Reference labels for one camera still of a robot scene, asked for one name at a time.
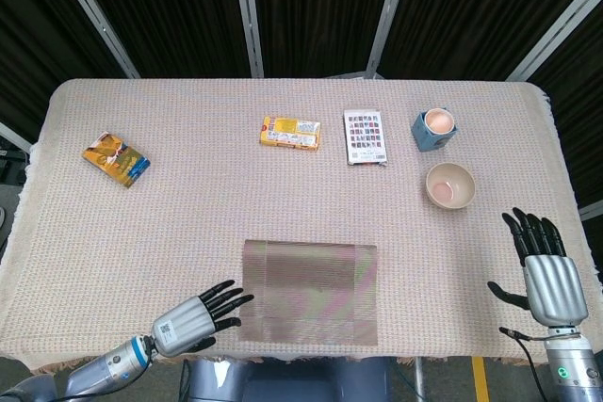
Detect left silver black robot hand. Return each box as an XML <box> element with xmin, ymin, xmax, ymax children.
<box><xmin>149</xmin><ymin>279</ymin><xmax>255</xmax><ymax>359</ymax></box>

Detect orange and blue snack box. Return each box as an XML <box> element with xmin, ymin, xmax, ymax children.
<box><xmin>81</xmin><ymin>131</ymin><xmax>152</xmax><ymax>190</ymax></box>

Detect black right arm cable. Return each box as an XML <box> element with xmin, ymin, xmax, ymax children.
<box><xmin>498</xmin><ymin>326</ymin><xmax>583</xmax><ymax>402</ymax></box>

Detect pink cup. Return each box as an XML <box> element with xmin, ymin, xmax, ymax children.
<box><xmin>423</xmin><ymin>107</ymin><xmax>455</xmax><ymax>135</ymax></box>

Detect pink bowl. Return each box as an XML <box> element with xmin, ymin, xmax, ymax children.
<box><xmin>426</xmin><ymin>162</ymin><xmax>477</xmax><ymax>211</ymax></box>

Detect yellow flat snack box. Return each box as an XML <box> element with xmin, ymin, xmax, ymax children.
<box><xmin>258</xmin><ymin>115</ymin><xmax>323</xmax><ymax>153</ymax></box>

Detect beige woven tablecloth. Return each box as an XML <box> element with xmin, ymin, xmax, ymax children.
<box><xmin>0</xmin><ymin>77</ymin><xmax>603</xmax><ymax>373</ymax></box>

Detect grey metal frame post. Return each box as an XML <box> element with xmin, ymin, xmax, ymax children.
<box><xmin>506</xmin><ymin>0</ymin><xmax>603</xmax><ymax>83</ymax></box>
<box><xmin>578</xmin><ymin>201</ymin><xmax>603</xmax><ymax>222</ymax></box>
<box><xmin>44</xmin><ymin>0</ymin><xmax>141</xmax><ymax>79</ymax></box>
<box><xmin>0</xmin><ymin>121</ymin><xmax>32</xmax><ymax>152</ymax></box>
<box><xmin>365</xmin><ymin>0</ymin><xmax>416</xmax><ymax>79</ymax></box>
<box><xmin>230</xmin><ymin>0</ymin><xmax>265</xmax><ymax>79</ymax></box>

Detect black pleated curtain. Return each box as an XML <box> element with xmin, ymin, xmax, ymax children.
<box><xmin>0</xmin><ymin>0</ymin><xmax>603</xmax><ymax>215</ymax></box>

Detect blue square cup box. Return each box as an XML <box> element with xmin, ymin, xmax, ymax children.
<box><xmin>413</xmin><ymin>107</ymin><xmax>459</xmax><ymax>153</ymax></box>

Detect brown woven placemat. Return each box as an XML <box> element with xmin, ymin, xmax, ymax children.
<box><xmin>236</xmin><ymin>239</ymin><xmax>381</xmax><ymax>346</ymax></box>

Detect white picture-grid card box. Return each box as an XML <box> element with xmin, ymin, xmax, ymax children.
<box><xmin>343</xmin><ymin>108</ymin><xmax>390</xmax><ymax>168</ymax></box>

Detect metal table leg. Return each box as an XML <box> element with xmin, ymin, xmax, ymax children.
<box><xmin>413</xmin><ymin>357</ymin><xmax>425</xmax><ymax>402</ymax></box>

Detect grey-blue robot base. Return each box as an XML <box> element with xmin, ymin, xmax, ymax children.
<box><xmin>181</xmin><ymin>357</ymin><xmax>392</xmax><ymax>402</ymax></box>

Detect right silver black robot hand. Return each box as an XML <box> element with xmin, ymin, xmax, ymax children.
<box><xmin>487</xmin><ymin>206</ymin><xmax>590</xmax><ymax>328</ymax></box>

